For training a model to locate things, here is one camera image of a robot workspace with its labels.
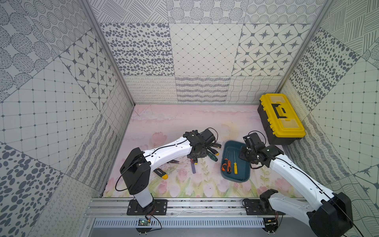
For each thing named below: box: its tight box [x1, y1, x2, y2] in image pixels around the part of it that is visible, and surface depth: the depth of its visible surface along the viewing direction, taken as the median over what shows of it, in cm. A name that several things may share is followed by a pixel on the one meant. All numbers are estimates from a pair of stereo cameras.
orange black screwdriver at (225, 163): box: [221, 151, 229, 172], surface depth 88 cm
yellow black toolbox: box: [257, 93, 306, 146], surface depth 93 cm
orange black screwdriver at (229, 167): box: [227, 152, 232, 175], surface depth 87 cm
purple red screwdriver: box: [190, 158, 196, 174], surface depth 89 cm
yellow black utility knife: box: [152, 167, 169, 180], surface depth 85 cm
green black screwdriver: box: [207, 152, 219, 162], surface depth 92 cm
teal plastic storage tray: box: [220, 140, 251, 183], surface depth 87 cm
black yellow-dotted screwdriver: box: [211, 143, 222, 149], surface depth 97 cm
